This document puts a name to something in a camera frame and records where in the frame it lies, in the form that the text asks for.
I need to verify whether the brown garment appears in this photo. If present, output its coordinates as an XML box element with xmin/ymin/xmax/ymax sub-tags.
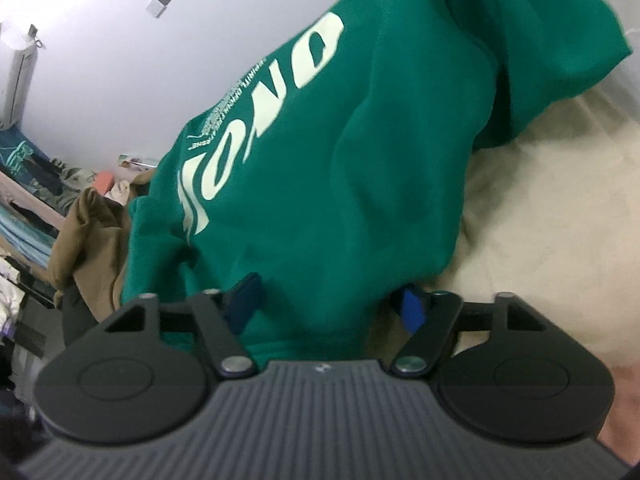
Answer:
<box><xmin>50</xmin><ymin>167</ymin><xmax>161</xmax><ymax>311</ymax></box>

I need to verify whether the white air conditioner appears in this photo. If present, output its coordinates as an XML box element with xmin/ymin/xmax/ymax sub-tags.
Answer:
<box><xmin>0</xmin><ymin>22</ymin><xmax>43</xmax><ymax>131</ymax></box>

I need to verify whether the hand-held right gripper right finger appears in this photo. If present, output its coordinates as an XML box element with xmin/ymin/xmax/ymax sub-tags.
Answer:
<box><xmin>387</xmin><ymin>282</ymin><xmax>548</xmax><ymax>379</ymax></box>

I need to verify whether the patchwork blanket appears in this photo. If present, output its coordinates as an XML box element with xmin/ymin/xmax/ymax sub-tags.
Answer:
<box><xmin>350</xmin><ymin>0</ymin><xmax>640</xmax><ymax>461</ymax></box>

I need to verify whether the rack of hanging clothes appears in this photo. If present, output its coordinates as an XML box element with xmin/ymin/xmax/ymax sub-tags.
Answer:
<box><xmin>0</xmin><ymin>127</ymin><xmax>96</xmax><ymax>281</ymax></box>

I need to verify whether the green printed sweatshirt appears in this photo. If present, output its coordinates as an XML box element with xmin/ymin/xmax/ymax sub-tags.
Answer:
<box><xmin>120</xmin><ymin>0</ymin><xmax>633</xmax><ymax>361</ymax></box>

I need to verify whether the black garment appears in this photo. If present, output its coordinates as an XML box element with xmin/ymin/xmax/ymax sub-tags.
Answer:
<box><xmin>60</xmin><ymin>285</ymin><xmax>121</xmax><ymax>348</ymax></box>

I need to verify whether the magazine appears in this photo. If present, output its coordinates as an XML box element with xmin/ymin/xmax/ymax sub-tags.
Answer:
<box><xmin>117</xmin><ymin>154</ymin><xmax>161</xmax><ymax>169</ymax></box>

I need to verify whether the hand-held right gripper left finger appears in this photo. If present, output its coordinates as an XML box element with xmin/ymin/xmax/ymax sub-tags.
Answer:
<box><xmin>102</xmin><ymin>272</ymin><xmax>263</xmax><ymax>379</ymax></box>

